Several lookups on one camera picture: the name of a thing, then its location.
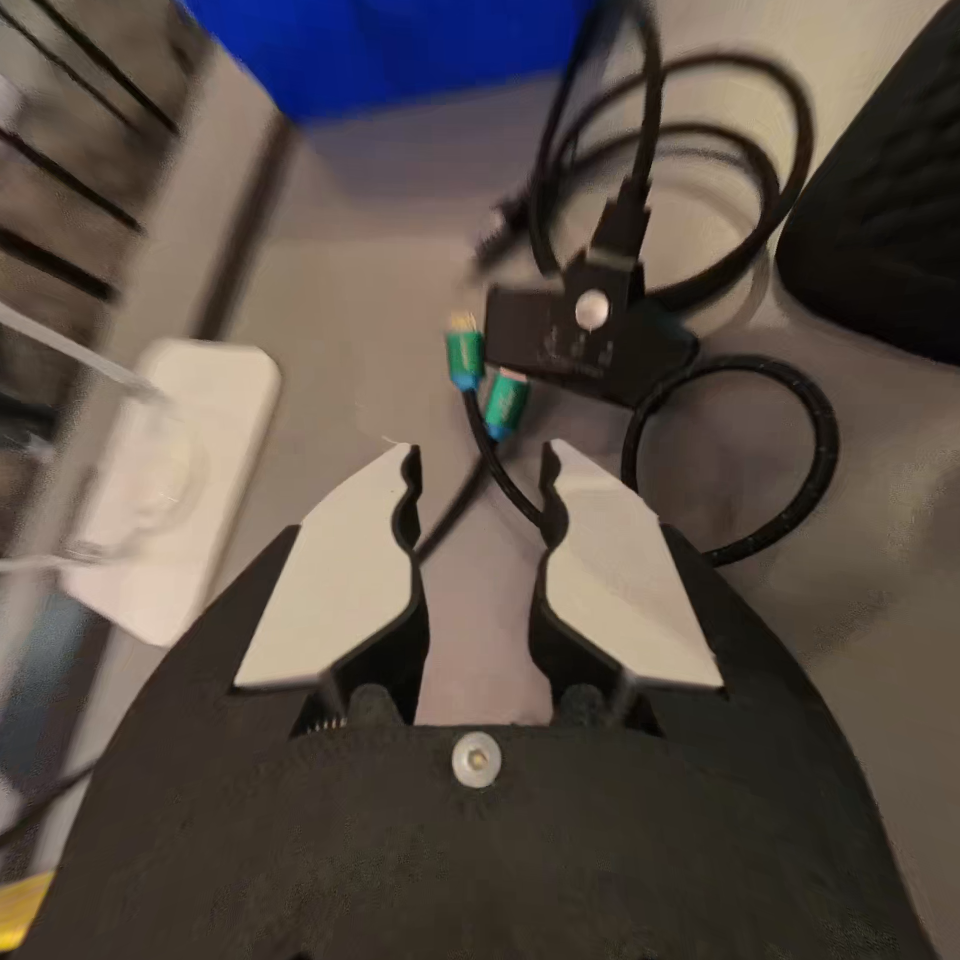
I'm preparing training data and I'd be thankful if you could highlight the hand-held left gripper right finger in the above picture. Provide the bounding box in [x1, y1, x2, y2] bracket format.
[528, 440, 726, 706]

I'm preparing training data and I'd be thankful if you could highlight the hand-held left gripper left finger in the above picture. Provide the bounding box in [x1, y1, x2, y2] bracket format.
[233, 443, 429, 699]

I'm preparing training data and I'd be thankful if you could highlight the yellow plastic bin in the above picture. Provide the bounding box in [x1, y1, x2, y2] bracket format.
[0, 878, 54, 960]

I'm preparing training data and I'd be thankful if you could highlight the black switch cable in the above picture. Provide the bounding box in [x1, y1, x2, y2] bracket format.
[477, 0, 816, 309]

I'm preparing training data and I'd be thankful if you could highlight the white stand base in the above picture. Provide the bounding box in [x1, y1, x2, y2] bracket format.
[60, 341, 283, 646]

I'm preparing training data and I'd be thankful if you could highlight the blue divided plastic bin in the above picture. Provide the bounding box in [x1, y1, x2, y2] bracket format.
[180, 0, 601, 124]

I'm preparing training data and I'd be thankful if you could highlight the black braided hdmi cable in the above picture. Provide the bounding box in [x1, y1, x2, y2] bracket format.
[413, 308, 838, 568]

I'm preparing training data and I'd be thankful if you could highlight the black textured pad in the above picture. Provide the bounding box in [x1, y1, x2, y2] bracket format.
[776, 45, 960, 366]

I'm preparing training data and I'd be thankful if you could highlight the black hdmi switch box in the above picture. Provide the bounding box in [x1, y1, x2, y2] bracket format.
[483, 248, 699, 403]

